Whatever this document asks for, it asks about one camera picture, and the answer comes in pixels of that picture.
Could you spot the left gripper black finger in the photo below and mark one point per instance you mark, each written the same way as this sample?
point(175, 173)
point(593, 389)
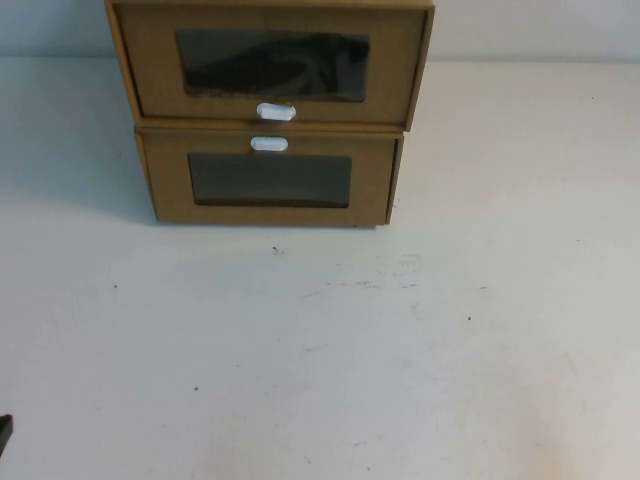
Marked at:
point(5, 430)

